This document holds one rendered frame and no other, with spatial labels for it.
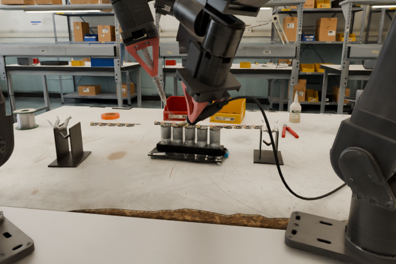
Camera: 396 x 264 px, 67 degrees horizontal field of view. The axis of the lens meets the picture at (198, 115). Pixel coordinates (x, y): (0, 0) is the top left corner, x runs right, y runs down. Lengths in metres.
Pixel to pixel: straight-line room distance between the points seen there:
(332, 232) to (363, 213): 0.06
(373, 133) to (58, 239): 0.39
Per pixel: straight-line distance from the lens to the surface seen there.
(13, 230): 0.47
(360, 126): 0.36
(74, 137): 0.66
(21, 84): 6.47
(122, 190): 0.53
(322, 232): 0.43
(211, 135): 0.64
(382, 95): 0.35
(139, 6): 0.60
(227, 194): 0.51
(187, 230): 0.42
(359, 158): 0.35
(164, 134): 0.67
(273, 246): 0.41
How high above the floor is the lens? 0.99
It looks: 14 degrees down
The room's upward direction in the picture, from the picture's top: straight up
